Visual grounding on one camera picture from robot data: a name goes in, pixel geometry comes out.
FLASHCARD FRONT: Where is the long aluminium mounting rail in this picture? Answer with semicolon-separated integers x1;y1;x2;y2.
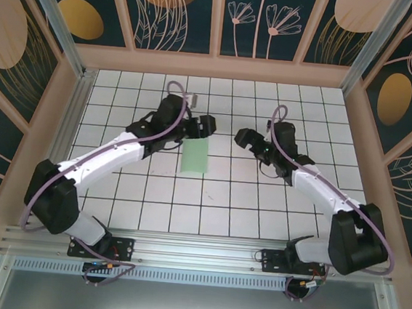
0;214;398;290

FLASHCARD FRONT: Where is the right gripper thin black wire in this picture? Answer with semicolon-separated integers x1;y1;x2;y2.
257;158;283;179

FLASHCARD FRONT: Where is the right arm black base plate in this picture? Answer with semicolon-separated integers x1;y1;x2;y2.
259;248;328;280

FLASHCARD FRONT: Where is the left base yellow power connector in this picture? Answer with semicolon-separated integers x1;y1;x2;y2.
83;258;124;275

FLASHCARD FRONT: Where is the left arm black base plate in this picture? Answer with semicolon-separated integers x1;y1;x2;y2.
67;231;137;264

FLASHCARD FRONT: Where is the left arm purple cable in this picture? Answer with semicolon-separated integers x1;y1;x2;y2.
14;67;199;296

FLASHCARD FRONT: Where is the right base yellow power connector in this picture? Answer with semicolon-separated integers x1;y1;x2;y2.
297;278;326;292

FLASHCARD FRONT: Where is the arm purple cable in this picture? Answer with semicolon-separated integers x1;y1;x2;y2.
251;103;411;309
14;67;199;296

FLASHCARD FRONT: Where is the base yellow power connector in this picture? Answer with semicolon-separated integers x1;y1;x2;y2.
297;278;326;292
83;258;124;275

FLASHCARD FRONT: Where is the aluminium side rail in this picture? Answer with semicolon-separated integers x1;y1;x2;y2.
20;64;99;232

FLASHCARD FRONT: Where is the slotted metal cable tray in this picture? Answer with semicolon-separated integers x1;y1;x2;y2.
12;252;290;295

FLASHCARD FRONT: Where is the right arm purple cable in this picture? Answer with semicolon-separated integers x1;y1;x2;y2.
251;103;411;309

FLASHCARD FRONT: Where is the left gripper thin black wire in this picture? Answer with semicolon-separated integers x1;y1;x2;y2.
162;138;185;152

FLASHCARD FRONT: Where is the gripper thin black wire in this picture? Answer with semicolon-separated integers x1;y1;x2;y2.
257;158;283;179
162;138;185;152

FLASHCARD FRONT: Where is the grey sheet metal panel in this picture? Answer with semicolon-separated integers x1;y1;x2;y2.
0;246;412;309

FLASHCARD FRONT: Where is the aluminium corner post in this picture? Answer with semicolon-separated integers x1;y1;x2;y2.
340;0;412;105
9;0;94;80

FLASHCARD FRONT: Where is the light green cloth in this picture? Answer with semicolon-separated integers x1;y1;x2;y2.
179;134;212;176

